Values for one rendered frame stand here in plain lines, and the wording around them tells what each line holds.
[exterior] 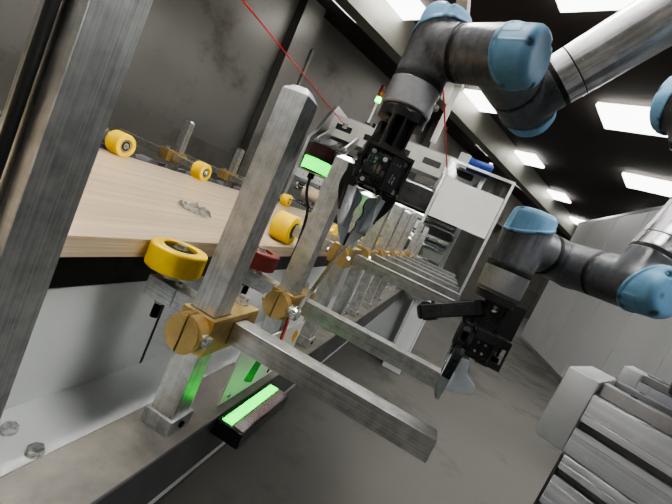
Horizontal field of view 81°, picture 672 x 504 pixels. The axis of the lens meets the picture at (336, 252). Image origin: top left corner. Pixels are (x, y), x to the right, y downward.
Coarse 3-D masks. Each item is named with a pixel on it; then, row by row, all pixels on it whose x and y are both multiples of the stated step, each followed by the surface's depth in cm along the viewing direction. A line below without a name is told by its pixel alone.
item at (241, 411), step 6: (270, 384) 72; (264, 390) 70; (270, 390) 70; (276, 390) 71; (258, 396) 67; (264, 396) 68; (246, 402) 64; (252, 402) 64; (258, 402) 65; (240, 408) 61; (246, 408) 62; (252, 408) 63; (228, 414) 59; (234, 414) 59; (240, 414) 60; (228, 420) 57; (234, 420) 58
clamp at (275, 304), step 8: (272, 288) 72; (280, 288) 72; (264, 296) 71; (272, 296) 70; (280, 296) 70; (288, 296) 71; (296, 296) 72; (304, 296) 75; (312, 296) 80; (264, 304) 70; (272, 304) 70; (280, 304) 70; (288, 304) 70; (296, 304) 73; (264, 312) 71; (272, 312) 70; (280, 312) 70
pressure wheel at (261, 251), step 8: (264, 248) 80; (256, 256) 76; (264, 256) 76; (272, 256) 78; (256, 264) 76; (264, 264) 77; (272, 264) 78; (256, 272) 80; (264, 272) 78; (272, 272) 80; (248, 288) 81
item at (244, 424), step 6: (276, 396) 69; (282, 396) 70; (264, 402) 66; (270, 402) 67; (276, 402) 68; (258, 408) 64; (264, 408) 64; (270, 408) 65; (252, 414) 61; (258, 414) 62; (264, 414) 63; (240, 420) 59; (246, 420) 59; (252, 420) 60; (234, 426) 57; (240, 426) 57; (246, 426) 58
